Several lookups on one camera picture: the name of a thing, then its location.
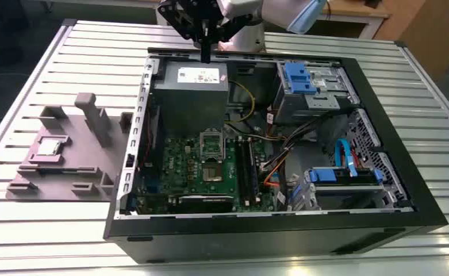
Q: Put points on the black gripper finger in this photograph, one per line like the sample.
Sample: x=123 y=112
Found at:
x=173 y=17
x=231 y=28

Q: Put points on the silver CPU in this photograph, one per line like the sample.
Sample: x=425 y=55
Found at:
x=48 y=147

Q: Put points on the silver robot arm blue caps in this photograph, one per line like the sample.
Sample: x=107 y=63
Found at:
x=247 y=38

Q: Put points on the CPU socket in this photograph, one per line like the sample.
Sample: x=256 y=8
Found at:
x=212 y=172

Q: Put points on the blue plastic drive latch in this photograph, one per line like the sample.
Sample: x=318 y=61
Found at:
x=298 y=77

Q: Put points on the grey power supply unit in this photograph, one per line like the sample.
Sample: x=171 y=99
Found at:
x=185 y=103

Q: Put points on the metal optical drive cage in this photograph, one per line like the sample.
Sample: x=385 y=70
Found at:
x=323 y=100

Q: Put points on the wooden cabinet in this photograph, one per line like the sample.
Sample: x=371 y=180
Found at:
x=430 y=28

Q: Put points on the green motherboard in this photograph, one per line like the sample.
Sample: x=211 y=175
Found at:
x=177 y=175

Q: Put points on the grey parts rack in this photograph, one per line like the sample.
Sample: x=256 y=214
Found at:
x=77 y=161

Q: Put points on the hard disk in blue carrier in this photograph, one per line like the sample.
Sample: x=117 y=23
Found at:
x=323 y=175

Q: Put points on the black graphics card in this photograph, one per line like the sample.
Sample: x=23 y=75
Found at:
x=204 y=202

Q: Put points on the metal disk bay cage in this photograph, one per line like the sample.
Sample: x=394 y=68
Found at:
x=362 y=188

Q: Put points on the black PC case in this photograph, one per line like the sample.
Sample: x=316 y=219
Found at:
x=247 y=227

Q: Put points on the wooden desk white frame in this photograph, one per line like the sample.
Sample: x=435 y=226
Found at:
x=358 y=7

